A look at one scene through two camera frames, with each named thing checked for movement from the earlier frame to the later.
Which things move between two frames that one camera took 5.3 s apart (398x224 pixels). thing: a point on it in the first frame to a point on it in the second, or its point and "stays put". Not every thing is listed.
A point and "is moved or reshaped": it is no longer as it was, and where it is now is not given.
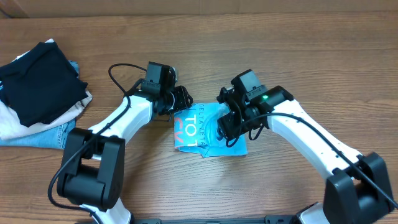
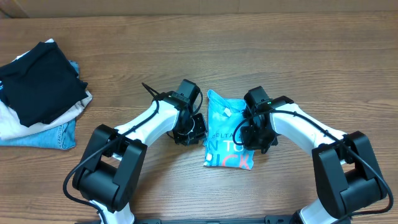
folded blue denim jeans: x=51 y=139 stays put
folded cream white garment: x=12 y=126 stays put
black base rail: x=157 y=219 stays put
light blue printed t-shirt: x=195 y=131 is moved or reshaped
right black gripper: x=227 y=125 to x=250 y=144
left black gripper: x=183 y=101 to x=201 y=129
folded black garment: x=40 y=84 stays put
